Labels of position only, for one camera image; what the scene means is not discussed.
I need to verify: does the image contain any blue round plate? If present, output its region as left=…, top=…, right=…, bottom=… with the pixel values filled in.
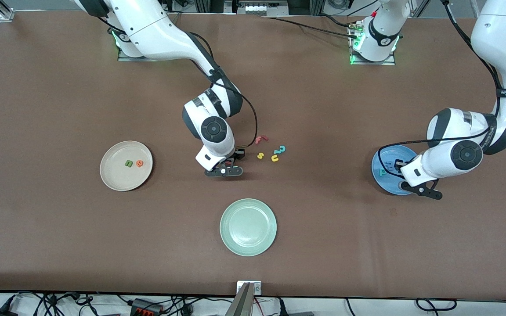
left=371, top=144, right=420, bottom=196

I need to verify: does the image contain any pale green round plate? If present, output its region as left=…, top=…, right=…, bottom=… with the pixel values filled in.
left=220, top=198, right=277, bottom=257

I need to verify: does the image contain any beige brown round plate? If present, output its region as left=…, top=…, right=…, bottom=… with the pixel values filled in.
left=100, top=140, right=153, bottom=192

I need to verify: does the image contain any grey electrical control box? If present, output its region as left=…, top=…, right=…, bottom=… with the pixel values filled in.
left=224, top=0, right=289, bottom=17

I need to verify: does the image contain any black orange power strip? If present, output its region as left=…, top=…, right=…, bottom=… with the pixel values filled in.
left=130, top=298, right=164, bottom=316

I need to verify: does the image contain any black camera cable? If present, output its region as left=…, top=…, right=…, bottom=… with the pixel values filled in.
left=378, top=0, right=506, bottom=179
left=186, top=31, right=259, bottom=148

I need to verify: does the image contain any grey metal mounting bracket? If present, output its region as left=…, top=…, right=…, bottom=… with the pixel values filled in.
left=236, top=280, right=262, bottom=296

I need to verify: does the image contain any aluminium profile camera post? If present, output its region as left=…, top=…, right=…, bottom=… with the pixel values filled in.
left=225, top=283, right=255, bottom=316

